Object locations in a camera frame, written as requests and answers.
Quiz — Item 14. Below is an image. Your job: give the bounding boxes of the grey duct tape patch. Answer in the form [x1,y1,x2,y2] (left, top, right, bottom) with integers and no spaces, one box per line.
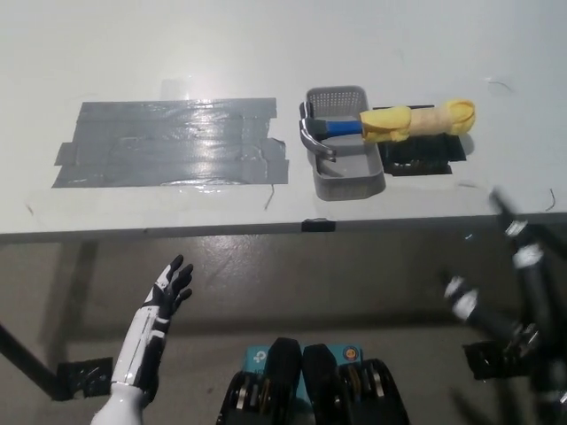
[50,97,290,189]

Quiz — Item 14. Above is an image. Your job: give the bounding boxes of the black table leg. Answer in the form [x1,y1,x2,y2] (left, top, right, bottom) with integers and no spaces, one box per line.
[0,321,61,399]

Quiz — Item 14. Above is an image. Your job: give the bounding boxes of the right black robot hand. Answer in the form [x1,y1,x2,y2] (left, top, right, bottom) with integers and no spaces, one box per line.
[444,185,567,368]

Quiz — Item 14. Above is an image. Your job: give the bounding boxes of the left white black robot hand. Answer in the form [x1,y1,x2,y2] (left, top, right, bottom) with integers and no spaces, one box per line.
[110,254,195,406]

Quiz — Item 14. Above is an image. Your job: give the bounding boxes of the black tape patch on desk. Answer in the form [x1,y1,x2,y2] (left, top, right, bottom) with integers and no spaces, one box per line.
[370,104,469,178]

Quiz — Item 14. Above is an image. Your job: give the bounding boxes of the hammer with yellow handle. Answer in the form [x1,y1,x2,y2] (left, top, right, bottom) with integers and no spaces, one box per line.
[297,97,478,163]

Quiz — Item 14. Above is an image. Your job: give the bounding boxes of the black floor tape patch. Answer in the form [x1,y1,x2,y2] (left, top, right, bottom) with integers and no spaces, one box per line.
[462,338,540,382]
[56,356,114,402]

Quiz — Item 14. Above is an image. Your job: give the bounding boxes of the grey perforated plastic basket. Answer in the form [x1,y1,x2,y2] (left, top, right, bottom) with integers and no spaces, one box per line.
[305,85,385,200]

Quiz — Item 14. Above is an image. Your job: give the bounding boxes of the black tape on desk edge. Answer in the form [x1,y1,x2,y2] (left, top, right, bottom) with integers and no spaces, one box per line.
[302,217,337,234]

